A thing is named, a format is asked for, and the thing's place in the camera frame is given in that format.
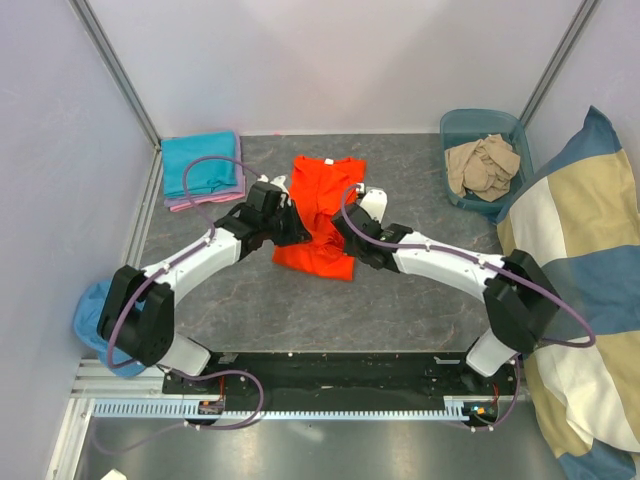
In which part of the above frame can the orange t-shirt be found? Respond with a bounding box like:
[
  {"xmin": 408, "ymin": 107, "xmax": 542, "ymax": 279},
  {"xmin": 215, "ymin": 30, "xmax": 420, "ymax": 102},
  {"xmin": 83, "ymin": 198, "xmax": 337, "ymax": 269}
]
[{"xmin": 272, "ymin": 156, "xmax": 367, "ymax": 282}]

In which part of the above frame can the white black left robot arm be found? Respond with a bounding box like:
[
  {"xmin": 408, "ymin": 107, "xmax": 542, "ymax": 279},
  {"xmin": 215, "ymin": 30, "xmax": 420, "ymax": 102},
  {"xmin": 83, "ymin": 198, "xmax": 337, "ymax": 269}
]
[{"xmin": 97, "ymin": 176, "xmax": 311, "ymax": 393}]

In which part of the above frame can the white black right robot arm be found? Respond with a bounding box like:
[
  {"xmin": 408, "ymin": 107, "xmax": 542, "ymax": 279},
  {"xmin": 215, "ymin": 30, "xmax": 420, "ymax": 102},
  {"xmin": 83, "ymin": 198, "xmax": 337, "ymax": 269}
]
[{"xmin": 331, "ymin": 203, "xmax": 559, "ymax": 394}]

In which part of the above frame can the folded turquoise t-shirt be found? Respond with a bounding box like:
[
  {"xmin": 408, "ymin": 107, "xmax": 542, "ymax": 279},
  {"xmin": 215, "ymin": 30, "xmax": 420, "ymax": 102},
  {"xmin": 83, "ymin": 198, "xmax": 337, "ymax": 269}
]
[{"xmin": 160, "ymin": 131, "xmax": 238, "ymax": 199}]

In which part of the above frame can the folded pink t-shirt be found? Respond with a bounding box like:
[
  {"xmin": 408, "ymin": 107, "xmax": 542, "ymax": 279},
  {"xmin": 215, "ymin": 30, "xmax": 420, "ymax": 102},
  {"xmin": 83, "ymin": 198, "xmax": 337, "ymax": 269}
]
[{"xmin": 164, "ymin": 192, "xmax": 244, "ymax": 212}]

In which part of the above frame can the folded purple t-shirt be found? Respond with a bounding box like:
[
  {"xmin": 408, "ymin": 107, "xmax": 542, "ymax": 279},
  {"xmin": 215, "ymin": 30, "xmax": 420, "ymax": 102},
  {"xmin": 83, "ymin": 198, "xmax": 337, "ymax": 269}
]
[{"xmin": 164, "ymin": 134, "xmax": 247, "ymax": 207}]

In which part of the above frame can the crumpled beige t-shirt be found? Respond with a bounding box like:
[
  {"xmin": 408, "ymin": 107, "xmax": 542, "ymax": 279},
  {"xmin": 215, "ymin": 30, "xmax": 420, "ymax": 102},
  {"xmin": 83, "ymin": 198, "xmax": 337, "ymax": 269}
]
[{"xmin": 444, "ymin": 134, "xmax": 521, "ymax": 202}]

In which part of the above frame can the teal plastic bin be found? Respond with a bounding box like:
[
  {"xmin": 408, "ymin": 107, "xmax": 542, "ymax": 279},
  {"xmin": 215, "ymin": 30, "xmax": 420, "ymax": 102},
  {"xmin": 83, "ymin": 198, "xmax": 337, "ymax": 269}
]
[{"xmin": 440, "ymin": 109, "xmax": 533, "ymax": 220}]

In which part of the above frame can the blue beige checkered pillow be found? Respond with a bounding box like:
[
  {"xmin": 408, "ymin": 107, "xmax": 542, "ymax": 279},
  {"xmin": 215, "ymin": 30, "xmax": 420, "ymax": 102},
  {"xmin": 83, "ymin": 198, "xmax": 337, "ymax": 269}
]
[{"xmin": 497, "ymin": 108, "xmax": 639, "ymax": 479}]

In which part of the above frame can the crumpled blue cloth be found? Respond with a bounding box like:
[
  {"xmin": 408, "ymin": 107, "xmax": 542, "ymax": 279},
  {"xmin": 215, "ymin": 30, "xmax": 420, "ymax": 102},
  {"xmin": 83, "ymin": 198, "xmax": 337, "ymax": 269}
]
[{"xmin": 73, "ymin": 280, "xmax": 146, "ymax": 378}]

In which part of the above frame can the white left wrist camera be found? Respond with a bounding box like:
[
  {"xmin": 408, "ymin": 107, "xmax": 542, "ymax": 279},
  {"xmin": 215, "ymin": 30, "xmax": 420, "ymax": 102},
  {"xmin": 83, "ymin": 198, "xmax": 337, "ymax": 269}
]
[{"xmin": 258, "ymin": 175, "xmax": 292, "ymax": 205}]

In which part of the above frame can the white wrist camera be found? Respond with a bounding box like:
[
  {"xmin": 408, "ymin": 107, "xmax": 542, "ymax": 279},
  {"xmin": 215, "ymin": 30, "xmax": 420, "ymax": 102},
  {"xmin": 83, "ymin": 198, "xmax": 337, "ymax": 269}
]
[
  {"xmin": 258, "ymin": 175, "xmax": 292, "ymax": 205},
  {"xmin": 356, "ymin": 183, "xmax": 388, "ymax": 222}
]

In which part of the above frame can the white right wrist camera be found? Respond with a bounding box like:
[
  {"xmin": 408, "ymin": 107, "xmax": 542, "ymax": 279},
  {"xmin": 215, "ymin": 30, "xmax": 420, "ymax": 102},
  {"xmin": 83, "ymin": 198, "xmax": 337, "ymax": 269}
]
[{"xmin": 356, "ymin": 183, "xmax": 388, "ymax": 222}]

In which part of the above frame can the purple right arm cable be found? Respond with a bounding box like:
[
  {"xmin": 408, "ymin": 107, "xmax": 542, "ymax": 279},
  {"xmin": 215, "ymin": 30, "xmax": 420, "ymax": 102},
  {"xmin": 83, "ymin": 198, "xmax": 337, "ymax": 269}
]
[{"xmin": 340, "ymin": 183, "xmax": 597, "ymax": 361}]

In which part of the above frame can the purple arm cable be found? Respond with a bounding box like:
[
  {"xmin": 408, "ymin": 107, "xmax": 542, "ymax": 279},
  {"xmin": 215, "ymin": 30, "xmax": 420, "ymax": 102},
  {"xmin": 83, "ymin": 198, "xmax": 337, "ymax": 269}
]
[
  {"xmin": 105, "ymin": 156, "xmax": 266, "ymax": 371},
  {"xmin": 340, "ymin": 183, "xmax": 597, "ymax": 361}
]

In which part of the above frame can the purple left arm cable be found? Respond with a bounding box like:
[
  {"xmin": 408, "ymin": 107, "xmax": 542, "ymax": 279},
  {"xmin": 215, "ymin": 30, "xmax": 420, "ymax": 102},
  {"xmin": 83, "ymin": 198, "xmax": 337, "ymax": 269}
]
[{"xmin": 105, "ymin": 156, "xmax": 266, "ymax": 371}]

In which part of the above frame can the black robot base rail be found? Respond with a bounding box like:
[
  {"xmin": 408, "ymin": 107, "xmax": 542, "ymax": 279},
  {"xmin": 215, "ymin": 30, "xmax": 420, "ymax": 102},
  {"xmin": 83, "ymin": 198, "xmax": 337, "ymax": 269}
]
[{"xmin": 162, "ymin": 352, "xmax": 516, "ymax": 410}]

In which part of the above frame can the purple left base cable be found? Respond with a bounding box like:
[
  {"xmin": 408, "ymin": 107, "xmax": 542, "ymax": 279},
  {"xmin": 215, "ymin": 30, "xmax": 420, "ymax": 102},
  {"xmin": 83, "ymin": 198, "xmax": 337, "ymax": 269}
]
[{"xmin": 89, "ymin": 372, "xmax": 269, "ymax": 456}]

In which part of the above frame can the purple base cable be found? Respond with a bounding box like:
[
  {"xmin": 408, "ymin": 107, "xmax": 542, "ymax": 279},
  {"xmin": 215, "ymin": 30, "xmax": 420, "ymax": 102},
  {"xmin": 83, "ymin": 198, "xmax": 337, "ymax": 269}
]
[
  {"xmin": 444, "ymin": 359, "xmax": 526, "ymax": 435},
  {"xmin": 89, "ymin": 372, "xmax": 269, "ymax": 456}
]

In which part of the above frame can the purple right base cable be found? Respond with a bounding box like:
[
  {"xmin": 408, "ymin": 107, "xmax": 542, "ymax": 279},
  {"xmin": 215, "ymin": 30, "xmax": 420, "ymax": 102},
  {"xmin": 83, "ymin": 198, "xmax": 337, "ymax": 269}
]
[{"xmin": 444, "ymin": 359, "xmax": 526, "ymax": 435}]

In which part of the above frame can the grey slotted cable duct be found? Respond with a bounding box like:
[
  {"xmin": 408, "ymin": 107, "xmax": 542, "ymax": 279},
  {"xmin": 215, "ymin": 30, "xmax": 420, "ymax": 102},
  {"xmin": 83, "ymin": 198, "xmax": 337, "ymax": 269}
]
[{"xmin": 92, "ymin": 396, "xmax": 492, "ymax": 422}]

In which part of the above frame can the left aluminium frame post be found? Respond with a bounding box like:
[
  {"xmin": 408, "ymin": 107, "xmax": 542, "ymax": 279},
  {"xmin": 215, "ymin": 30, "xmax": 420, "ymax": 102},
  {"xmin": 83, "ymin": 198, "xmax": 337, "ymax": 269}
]
[{"xmin": 69, "ymin": 0, "xmax": 164, "ymax": 147}]

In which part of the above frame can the aluminium frame post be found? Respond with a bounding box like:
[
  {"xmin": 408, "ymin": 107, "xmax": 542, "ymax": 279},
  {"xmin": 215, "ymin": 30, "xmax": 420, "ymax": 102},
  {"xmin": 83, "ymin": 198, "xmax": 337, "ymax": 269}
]
[
  {"xmin": 519, "ymin": 0, "xmax": 601, "ymax": 128},
  {"xmin": 69, "ymin": 0, "xmax": 164, "ymax": 147}
]

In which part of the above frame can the right aluminium frame post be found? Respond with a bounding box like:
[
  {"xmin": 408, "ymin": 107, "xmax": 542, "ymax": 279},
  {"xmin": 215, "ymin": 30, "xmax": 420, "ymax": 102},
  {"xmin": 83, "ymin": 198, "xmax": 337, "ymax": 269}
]
[{"xmin": 519, "ymin": 0, "xmax": 601, "ymax": 128}]

